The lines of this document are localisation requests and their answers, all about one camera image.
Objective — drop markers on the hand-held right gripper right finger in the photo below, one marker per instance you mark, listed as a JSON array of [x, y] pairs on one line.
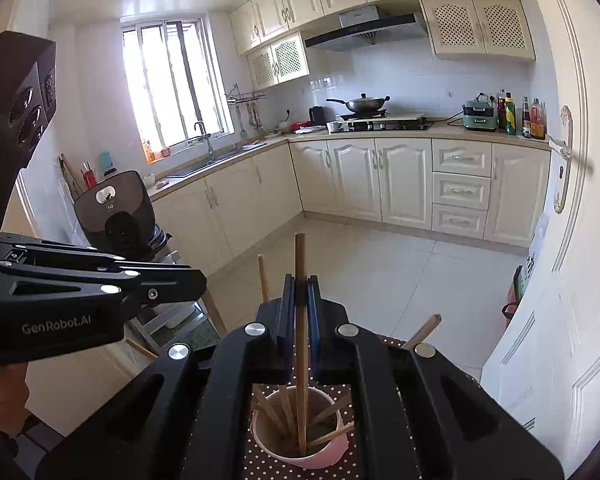
[[314, 330]]

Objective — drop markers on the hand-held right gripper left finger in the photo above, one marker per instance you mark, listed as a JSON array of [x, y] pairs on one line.
[[286, 330]]

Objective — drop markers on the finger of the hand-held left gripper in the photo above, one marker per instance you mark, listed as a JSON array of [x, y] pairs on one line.
[[55, 260], [170, 287]]

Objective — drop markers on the slender wooden chopstick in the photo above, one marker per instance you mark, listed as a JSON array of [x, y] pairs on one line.
[[142, 349], [332, 435], [263, 275], [301, 260], [425, 330], [270, 410]]

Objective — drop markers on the pink cup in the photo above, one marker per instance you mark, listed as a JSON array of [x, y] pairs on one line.
[[325, 460]]

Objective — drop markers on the person's left hand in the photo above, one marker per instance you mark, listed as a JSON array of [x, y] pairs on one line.
[[5, 395]]

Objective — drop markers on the steel storage rack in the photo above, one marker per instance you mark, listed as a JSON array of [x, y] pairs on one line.
[[175, 317]]

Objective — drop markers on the black air fryer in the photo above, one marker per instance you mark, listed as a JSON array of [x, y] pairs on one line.
[[115, 210]]

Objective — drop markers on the teal packet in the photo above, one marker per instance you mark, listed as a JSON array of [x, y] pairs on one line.
[[106, 162]]

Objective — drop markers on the orange bottle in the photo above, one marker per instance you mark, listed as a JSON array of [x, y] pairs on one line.
[[148, 152]]

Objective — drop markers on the steel kitchen sink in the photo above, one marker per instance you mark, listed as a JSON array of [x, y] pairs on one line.
[[220, 157]]

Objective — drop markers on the chrome sink faucet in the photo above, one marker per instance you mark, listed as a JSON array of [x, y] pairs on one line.
[[207, 142]]

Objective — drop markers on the cream base kitchen cabinets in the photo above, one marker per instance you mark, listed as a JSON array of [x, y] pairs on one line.
[[405, 180]]

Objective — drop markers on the kitchen window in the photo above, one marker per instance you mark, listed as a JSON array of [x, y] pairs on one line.
[[155, 85]]

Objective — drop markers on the red dish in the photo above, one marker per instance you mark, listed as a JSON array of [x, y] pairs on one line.
[[300, 126]]

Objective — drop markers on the black kettle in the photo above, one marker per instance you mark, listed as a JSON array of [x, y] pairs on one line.
[[317, 116]]

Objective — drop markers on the gas stove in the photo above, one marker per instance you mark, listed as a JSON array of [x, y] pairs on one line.
[[380, 124]]

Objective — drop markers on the steel wok with lid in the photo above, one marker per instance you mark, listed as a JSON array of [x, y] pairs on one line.
[[365, 105]]

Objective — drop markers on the kitchen countertop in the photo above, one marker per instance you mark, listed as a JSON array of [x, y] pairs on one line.
[[445, 132]]

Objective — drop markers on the white panel door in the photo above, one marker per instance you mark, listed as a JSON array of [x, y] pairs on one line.
[[555, 335]]

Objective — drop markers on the green kitchen appliance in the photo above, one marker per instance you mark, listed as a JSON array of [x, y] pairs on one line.
[[480, 120]]

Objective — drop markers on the dark bottle with red cap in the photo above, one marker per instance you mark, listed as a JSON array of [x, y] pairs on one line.
[[501, 107]]

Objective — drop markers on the green bottle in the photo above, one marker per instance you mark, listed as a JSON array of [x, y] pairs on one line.
[[510, 115]]

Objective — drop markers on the dark sauce bottle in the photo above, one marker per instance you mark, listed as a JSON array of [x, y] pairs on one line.
[[537, 122], [526, 117]]

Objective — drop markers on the black range hood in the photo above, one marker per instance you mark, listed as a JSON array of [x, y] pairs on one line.
[[365, 30]]

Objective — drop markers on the wall utensil rack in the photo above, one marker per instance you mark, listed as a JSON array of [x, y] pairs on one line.
[[245, 95]]

